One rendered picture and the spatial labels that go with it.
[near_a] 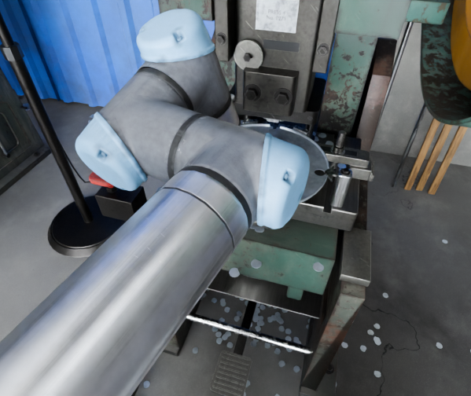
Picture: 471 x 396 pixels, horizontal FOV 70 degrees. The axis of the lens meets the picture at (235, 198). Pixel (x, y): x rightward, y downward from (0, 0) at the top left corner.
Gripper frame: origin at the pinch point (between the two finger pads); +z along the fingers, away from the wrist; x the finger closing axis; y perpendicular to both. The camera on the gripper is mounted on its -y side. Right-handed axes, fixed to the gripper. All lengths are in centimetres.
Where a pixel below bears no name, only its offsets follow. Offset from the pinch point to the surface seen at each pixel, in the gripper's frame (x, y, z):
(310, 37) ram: 24.5, -7.6, -17.0
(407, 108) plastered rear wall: 117, -56, 92
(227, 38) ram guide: 13.0, -15.4, -20.6
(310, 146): 21.6, -8.2, 8.8
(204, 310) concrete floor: -28, -23, 74
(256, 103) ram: 13.1, -11.6, -8.0
